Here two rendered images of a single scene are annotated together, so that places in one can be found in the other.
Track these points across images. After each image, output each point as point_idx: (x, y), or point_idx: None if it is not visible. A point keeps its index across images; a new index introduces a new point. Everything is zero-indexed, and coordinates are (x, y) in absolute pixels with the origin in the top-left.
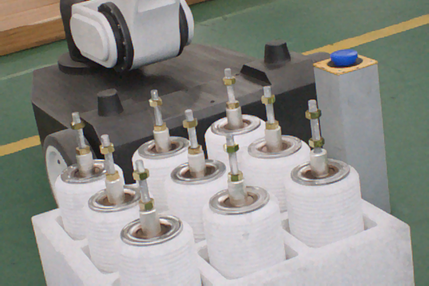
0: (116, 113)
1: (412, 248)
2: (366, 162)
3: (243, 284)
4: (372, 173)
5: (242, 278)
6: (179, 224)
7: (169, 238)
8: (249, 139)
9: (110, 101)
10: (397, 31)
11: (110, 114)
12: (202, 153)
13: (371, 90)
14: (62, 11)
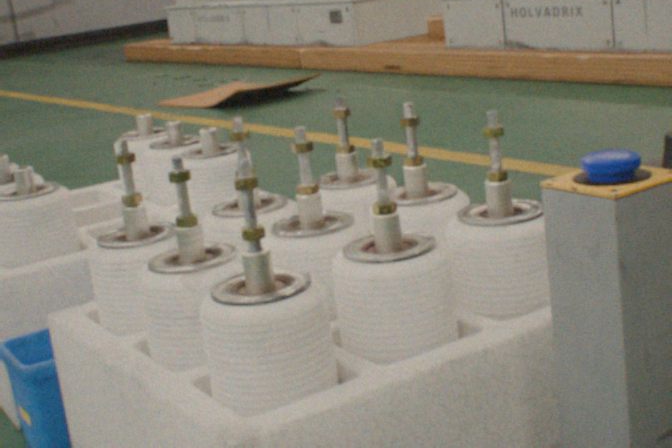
0: (671, 168)
1: None
2: (588, 394)
3: (112, 351)
4: (599, 425)
5: (127, 348)
6: (135, 242)
7: (103, 244)
8: (457, 235)
9: (668, 146)
10: None
11: (664, 167)
12: (302, 197)
13: (599, 251)
14: None
